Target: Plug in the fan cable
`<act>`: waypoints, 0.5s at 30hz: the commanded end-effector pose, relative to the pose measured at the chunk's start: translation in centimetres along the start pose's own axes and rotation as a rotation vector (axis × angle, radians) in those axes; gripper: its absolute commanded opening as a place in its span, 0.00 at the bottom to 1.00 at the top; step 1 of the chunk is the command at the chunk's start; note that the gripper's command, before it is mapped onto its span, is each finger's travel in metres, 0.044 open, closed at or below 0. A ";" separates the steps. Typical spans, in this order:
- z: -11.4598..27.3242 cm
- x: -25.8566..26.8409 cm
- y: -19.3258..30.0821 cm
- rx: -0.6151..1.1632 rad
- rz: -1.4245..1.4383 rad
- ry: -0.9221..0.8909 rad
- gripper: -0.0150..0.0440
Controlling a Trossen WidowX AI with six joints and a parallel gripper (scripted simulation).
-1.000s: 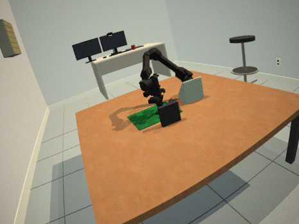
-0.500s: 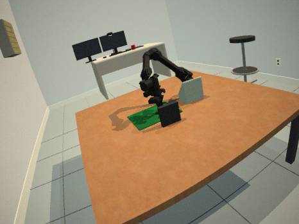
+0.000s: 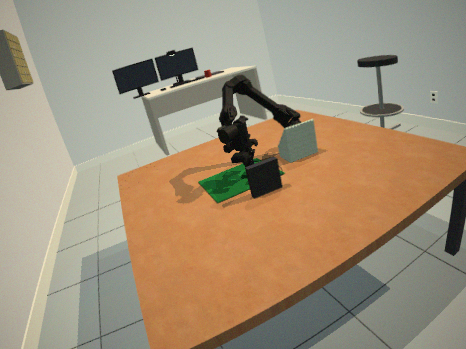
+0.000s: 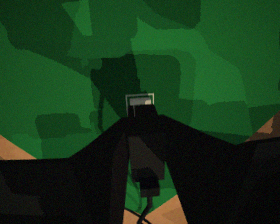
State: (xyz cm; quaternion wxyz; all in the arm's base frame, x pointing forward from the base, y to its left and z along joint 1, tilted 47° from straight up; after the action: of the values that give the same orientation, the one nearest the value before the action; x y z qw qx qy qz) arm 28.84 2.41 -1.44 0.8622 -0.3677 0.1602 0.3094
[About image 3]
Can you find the green circuit board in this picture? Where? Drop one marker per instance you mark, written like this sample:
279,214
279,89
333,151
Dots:
226,184

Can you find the black cooling fan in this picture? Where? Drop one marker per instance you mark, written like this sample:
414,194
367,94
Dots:
264,177

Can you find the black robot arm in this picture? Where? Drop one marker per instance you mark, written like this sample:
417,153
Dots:
282,114

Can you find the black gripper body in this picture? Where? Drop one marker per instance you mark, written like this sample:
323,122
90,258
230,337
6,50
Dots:
244,144

